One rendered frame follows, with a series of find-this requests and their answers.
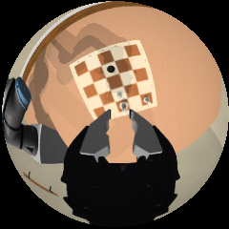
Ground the grey chess pawn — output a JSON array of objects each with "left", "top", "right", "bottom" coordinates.
[
  {"left": 116, "top": 91, "right": 123, "bottom": 99},
  {"left": 143, "top": 96, "right": 151, "bottom": 105}
]

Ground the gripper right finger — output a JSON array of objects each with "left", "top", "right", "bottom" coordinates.
[{"left": 129, "top": 109, "right": 180, "bottom": 181}]

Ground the black rook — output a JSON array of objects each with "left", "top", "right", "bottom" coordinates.
[{"left": 107, "top": 66, "right": 115, "bottom": 73}]

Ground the grey chess queen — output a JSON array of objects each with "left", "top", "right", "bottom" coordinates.
[{"left": 119, "top": 101, "right": 128, "bottom": 115}]

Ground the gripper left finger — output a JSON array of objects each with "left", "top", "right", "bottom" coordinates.
[{"left": 60, "top": 109, "right": 112, "bottom": 184}]

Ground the brown and cream checkered chessboard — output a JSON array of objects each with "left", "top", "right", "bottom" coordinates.
[{"left": 70, "top": 40, "right": 157, "bottom": 120}]

